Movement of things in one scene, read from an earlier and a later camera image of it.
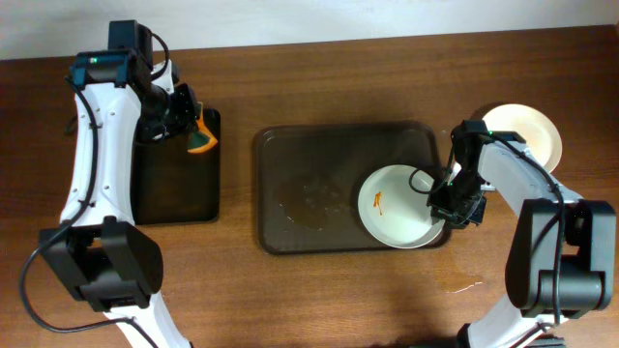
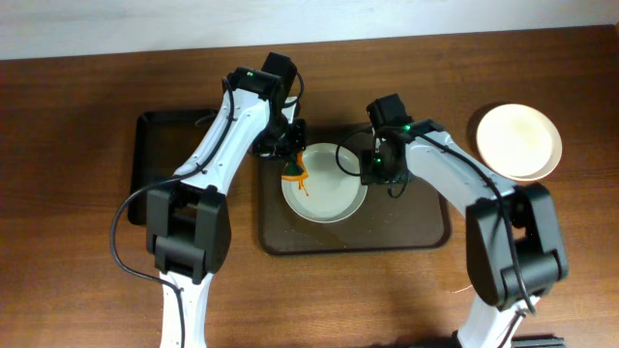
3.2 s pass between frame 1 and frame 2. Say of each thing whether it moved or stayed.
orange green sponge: moved
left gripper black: moved
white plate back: stayed
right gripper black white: moved
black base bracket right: stayed
